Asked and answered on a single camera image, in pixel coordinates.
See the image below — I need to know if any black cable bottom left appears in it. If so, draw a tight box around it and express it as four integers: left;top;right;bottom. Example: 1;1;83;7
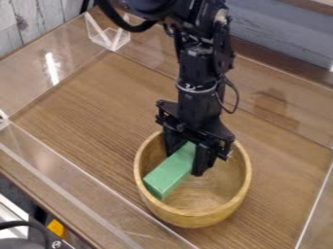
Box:
0;220;49;249

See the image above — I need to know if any green rectangular block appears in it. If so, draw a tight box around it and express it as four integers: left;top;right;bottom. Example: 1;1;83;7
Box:
143;142;195;200

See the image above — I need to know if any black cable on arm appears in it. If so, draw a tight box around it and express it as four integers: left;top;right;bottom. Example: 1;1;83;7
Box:
214;76;241;115

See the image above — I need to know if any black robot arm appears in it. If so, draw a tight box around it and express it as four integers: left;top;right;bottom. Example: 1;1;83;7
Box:
122;0;235;176

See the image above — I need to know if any brown wooden bowl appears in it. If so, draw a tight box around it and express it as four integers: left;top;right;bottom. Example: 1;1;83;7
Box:
134;131;253;229

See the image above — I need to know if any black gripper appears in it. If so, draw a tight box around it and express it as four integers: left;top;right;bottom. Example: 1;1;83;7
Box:
156;89;235;176

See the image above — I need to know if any clear acrylic corner bracket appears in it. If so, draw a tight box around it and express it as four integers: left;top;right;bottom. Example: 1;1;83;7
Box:
84;13;131;52

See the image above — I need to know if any clear acrylic front wall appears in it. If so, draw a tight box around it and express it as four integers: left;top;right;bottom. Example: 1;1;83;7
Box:
0;121;198;249

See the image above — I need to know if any yellow and black device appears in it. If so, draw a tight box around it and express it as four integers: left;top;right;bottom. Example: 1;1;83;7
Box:
31;215;91;249

